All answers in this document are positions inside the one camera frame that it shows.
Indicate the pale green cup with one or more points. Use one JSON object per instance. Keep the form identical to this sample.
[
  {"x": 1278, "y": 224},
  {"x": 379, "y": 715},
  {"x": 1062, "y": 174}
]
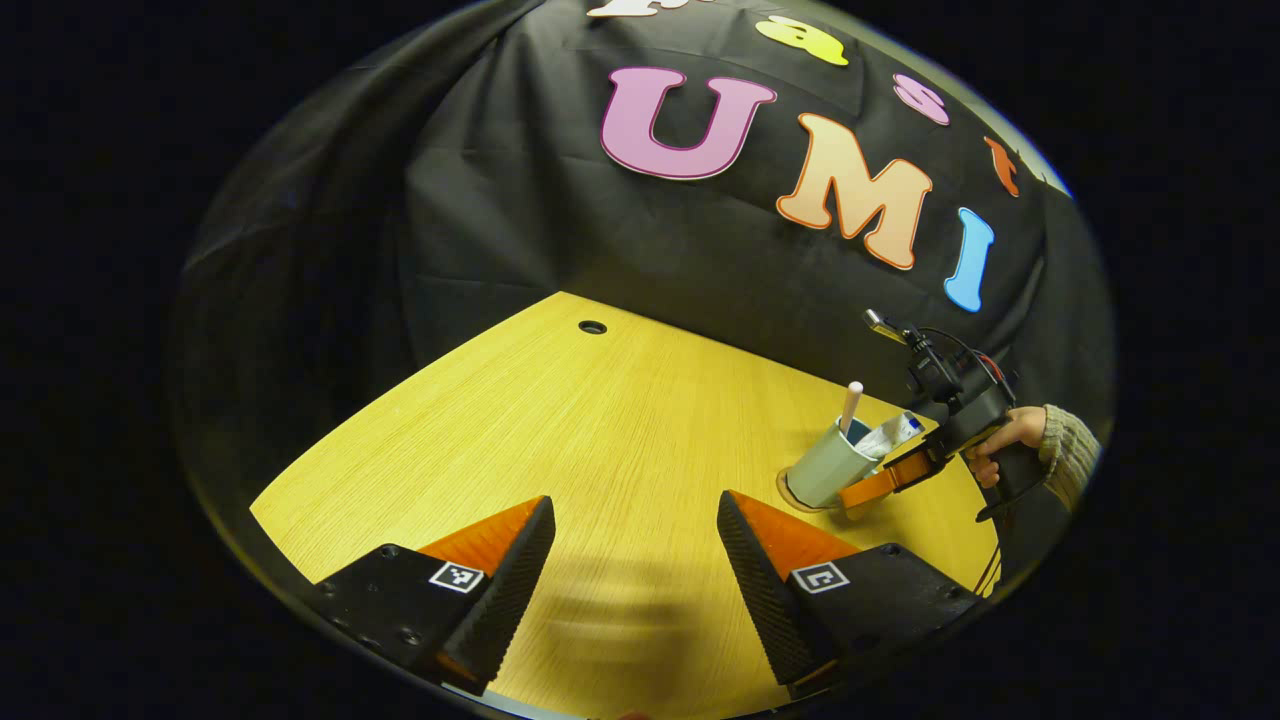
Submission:
[{"x": 825, "y": 470}]

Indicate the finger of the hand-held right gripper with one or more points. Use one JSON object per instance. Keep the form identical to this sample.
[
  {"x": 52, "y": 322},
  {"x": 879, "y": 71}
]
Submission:
[{"x": 885, "y": 480}]

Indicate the round wooden coaster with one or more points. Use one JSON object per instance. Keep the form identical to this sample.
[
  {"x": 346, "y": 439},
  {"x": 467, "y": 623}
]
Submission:
[{"x": 781, "y": 490}]

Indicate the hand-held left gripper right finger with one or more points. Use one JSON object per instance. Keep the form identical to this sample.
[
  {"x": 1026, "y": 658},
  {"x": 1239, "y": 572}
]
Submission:
[{"x": 765, "y": 590}]

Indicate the white toothpaste tube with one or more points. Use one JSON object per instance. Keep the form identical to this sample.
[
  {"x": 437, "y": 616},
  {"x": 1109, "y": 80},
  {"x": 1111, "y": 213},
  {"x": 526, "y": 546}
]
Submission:
[{"x": 890, "y": 437}]

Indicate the yellow wooden desktop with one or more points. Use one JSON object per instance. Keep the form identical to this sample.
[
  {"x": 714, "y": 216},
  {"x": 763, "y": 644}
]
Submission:
[{"x": 600, "y": 440}]

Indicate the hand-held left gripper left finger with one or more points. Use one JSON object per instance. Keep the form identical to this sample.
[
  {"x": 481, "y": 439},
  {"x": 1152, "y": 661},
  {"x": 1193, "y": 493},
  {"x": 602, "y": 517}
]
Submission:
[{"x": 505, "y": 590}]

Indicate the pale pink toothbrush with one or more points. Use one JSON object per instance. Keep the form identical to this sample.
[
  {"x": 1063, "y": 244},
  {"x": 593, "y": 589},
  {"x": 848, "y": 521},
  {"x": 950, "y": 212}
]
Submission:
[{"x": 851, "y": 405}]

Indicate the black backdrop cloth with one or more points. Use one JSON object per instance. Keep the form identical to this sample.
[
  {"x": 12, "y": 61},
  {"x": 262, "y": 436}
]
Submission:
[{"x": 560, "y": 220}]

